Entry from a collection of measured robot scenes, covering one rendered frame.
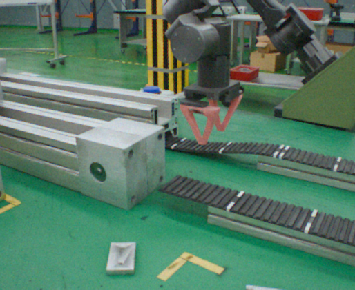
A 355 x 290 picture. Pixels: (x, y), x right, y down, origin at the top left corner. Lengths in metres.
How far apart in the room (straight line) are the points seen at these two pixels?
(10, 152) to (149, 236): 0.33
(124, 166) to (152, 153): 0.07
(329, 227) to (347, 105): 0.49
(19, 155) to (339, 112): 0.69
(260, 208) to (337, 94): 0.49
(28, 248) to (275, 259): 0.30
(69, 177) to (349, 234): 0.40
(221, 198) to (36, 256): 0.24
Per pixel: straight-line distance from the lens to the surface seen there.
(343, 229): 0.48
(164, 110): 0.77
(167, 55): 3.94
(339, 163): 0.65
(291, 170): 0.65
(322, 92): 0.93
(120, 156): 0.51
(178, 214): 0.53
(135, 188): 0.55
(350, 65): 0.90
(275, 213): 0.49
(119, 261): 0.44
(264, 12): 1.04
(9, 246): 0.51
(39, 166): 0.65
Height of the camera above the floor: 1.07
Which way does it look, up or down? 23 degrees down
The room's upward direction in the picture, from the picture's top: straight up
